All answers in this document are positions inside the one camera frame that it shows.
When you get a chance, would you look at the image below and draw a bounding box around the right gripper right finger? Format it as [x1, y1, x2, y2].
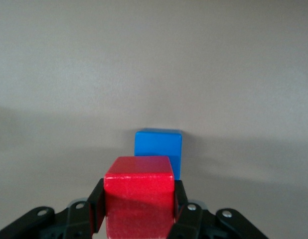
[167, 179, 269, 239]

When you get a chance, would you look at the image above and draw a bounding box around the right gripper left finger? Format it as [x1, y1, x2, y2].
[0, 178, 106, 239]

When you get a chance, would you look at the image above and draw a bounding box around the red wooden cube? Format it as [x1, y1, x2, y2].
[104, 156, 175, 239]

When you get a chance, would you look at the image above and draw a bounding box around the blue wooden cube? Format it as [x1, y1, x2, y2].
[134, 128, 182, 181]

